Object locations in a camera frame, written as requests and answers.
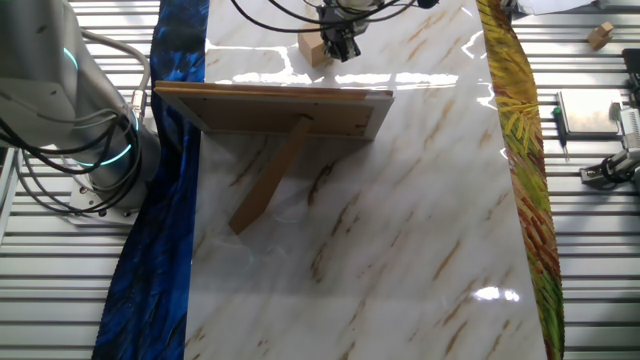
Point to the wooden picture frame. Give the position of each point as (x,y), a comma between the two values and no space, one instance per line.
(280,112)

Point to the small wooden block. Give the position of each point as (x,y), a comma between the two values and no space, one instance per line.
(600,35)

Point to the yellow green painted mat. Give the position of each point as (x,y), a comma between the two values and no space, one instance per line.
(530,175)

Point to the white brown marble mat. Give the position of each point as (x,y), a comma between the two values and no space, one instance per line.
(400,225)

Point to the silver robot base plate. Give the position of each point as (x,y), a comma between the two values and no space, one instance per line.
(85,205)

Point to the blue painted mat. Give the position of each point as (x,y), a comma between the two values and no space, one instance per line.
(150,250)

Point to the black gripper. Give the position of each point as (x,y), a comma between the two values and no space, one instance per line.
(337,25)

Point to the light wooden cube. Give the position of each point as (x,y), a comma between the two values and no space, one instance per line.
(312,47)

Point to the long silver camera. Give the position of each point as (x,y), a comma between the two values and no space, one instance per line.
(590,112)

